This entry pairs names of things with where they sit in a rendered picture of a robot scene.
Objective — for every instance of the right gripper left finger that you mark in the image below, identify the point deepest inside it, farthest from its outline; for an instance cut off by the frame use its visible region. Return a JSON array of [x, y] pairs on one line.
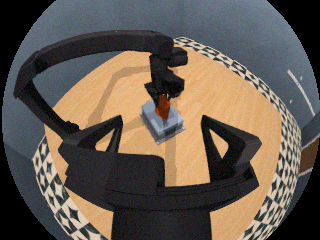
[[88, 137]]

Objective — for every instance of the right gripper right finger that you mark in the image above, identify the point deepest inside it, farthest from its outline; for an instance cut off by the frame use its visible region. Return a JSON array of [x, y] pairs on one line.
[[242, 146]]

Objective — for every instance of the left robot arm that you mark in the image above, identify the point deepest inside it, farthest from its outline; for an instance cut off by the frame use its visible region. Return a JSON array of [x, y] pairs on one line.
[[154, 42]]

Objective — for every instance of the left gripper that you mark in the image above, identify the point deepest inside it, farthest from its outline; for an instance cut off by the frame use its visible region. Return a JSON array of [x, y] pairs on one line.
[[155, 94]]

